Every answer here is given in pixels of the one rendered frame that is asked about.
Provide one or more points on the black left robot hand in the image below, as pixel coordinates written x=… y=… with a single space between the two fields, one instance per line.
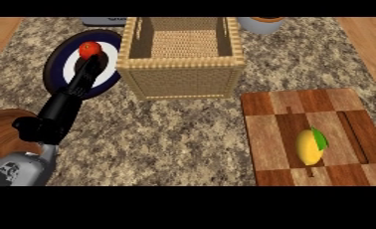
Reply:
x=61 y=107

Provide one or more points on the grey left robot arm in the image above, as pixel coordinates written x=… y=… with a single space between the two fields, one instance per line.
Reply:
x=23 y=168

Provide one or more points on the tan wicker basket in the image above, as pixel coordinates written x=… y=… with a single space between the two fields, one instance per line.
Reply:
x=182 y=60

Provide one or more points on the brown wooden cutting board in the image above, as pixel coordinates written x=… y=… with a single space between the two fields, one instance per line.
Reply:
x=309 y=136

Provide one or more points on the yellow lemon with green leaf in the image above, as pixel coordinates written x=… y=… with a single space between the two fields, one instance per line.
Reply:
x=309 y=146

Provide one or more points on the brown wooden round object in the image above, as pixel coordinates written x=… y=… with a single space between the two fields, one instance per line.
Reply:
x=17 y=131

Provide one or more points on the navy and white round plate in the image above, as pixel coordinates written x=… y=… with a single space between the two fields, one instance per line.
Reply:
x=67 y=63

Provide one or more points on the red tomato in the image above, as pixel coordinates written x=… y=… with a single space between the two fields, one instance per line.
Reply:
x=89 y=49

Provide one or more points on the grey flat rectangular object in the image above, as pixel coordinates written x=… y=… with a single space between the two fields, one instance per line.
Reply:
x=102 y=21

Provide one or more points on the pale grey round pot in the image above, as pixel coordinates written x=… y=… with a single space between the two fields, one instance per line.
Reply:
x=260 y=24

